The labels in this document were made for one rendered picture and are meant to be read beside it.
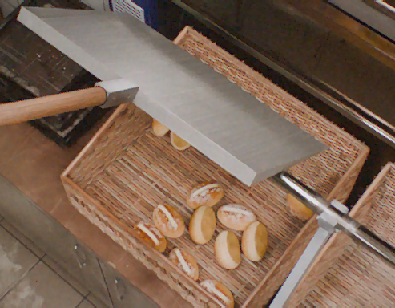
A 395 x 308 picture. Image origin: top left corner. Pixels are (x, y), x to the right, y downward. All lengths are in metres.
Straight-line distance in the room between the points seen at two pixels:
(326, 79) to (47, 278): 1.25
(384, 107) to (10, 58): 0.93
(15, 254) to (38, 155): 0.61
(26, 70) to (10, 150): 0.26
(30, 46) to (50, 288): 0.87
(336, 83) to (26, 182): 0.85
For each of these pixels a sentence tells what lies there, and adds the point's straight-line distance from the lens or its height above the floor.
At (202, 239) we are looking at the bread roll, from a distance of 2.01.
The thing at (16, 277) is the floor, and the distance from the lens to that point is 2.73.
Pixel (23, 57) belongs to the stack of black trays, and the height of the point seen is 0.80.
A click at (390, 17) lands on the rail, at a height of 1.43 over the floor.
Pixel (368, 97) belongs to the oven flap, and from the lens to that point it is 1.81.
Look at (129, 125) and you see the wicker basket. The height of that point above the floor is 0.69.
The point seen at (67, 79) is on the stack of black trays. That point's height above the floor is 0.80.
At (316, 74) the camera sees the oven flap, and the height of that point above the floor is 0.97.
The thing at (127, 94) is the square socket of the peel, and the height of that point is 1.30.
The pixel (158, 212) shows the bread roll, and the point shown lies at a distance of 2.04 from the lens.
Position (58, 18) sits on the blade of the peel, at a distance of 1.67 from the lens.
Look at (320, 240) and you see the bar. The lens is 1.48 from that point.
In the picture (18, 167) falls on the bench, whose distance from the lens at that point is 2.22.
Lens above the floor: 2.47
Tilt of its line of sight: 60 degrees down
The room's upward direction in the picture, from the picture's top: 3 degrees counter-clockwise
